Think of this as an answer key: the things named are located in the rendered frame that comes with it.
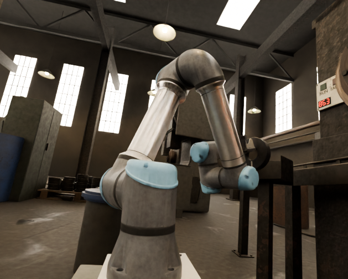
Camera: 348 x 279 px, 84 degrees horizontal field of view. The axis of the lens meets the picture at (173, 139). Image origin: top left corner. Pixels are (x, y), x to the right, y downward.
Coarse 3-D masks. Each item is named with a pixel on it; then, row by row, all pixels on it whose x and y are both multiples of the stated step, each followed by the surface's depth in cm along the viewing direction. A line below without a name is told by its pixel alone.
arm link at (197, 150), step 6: (198, 144) 70; (204, 144) 71; (210, 144) 72; (192, 150) 72; (198, 150) 70; (204, 150) 69; (210, 150) 71; (216, 150) 72; (192, 156) 73; (198, 156) 70; (204, 156) 69; (210, 156) 70; (216, 156) 73; (198, 162) 71; (204, 162) 71; (210, 162) 70; (216, 162) 72
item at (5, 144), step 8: (0, 136) 249; (8, 136) 255; (16, 136) 264; (0, 144) 248; (8, 144) 255; (16, 144) 264; (0, 152) 248; (8, 152) 255; (16, 152) 265; (0, 160) 248; (8, 160) 255; (16, 160) 267; (0, 168) 247; (8, 168) 256; (16, 168) 269; (0, 176) 247; (8, 176) 257; (0, 184) 248; (8, 184) 258; (0, 192) 248; (8, 192) 260; (0, 200) 249
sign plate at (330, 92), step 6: (330, 78) 115; (318, 84) 123; (330, 84) 114; (318, 90) 122; (324, 90) 118; (330, 90) 114; (336, 90) 110; (318, 96) 121; (324, 96) 117; (330, 96) 113; (336, 96) 109; (318, 102) 120; (330, 102) 112; (336, 102) 109; (342, 102) 106; (318, 108) 120; (324, 108) 116
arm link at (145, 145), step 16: (176, 64) 62; (160, 80) 64; (176, 80) 63; (160, 96) 62; (176, 96) 64; (160, 112) 60; (144, 128) 57; (160, 128) 58; (144, 144) 55; (160, 144) 60; (144, 160) 52; (112, 176) 49; (112, 192) 46
